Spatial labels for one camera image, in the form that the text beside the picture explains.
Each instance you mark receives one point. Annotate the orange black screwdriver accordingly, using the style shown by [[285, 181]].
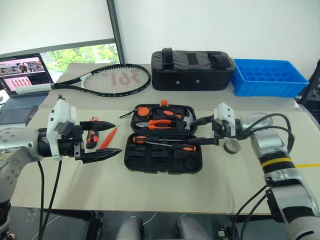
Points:
[[186, 148], [141, 139]]

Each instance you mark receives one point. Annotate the white roller blind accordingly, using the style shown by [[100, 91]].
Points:
[[55, 22]]

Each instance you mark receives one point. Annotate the orange black tape measure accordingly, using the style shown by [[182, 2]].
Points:
[[143, 111]]

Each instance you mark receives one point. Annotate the black tape roll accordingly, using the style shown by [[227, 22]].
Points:
[[231, 146]]

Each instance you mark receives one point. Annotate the orange black claw hammer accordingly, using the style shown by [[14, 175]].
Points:
[[172, 114]]

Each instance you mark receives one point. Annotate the open laptop computer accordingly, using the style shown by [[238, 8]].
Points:
[[22, 72]]

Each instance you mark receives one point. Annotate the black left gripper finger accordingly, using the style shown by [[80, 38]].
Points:
[[100, 155], [97, 125]]

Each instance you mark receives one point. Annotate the black white tennis racket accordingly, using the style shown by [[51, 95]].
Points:
[[117, 80]]

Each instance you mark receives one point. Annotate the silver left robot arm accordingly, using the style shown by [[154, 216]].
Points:
[[20, 142]]

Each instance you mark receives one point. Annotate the black fabric bag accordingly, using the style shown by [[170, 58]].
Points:
[[192, 75]]

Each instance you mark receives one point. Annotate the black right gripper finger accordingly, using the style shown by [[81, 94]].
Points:
[[205, 120], [205, 140]]

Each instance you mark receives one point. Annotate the black table base bracket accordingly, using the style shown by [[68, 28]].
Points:
[[93, 225]]

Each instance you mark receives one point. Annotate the orange black utility knife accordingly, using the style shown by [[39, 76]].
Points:
[[92, 138]]

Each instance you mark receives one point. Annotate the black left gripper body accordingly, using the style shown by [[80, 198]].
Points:
[[67, 147]]

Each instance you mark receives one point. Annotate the grey rounded shape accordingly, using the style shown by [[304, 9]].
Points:
[[131, 228], [191, 228]]

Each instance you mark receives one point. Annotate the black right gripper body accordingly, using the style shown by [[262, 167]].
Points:
[[220, 130]]

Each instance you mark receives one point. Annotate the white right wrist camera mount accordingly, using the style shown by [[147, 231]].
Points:
[[223, 111]]

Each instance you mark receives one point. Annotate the small white object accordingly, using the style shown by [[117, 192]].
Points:
[[3, 97]]

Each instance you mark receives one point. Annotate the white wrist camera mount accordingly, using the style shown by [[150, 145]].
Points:
[[61, 112], [223, 111]]

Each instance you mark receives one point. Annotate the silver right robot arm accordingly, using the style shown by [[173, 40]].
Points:
[[268, 142]]

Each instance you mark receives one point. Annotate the orange plastic tweezers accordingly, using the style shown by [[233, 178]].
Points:
[[108, 137]]

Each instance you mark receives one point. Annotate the blue plastic crate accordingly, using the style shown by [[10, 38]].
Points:
[[270, 87]]

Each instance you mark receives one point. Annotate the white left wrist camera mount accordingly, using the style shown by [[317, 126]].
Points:
[[61, 112]]

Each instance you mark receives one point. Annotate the black plastic tool case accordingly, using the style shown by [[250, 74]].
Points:
[[162, 165]]

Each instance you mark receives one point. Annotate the black metal rack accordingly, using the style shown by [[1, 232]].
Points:
[[312, 95]]

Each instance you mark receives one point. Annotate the dark grey window post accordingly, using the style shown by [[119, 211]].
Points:
[[116, 30]]

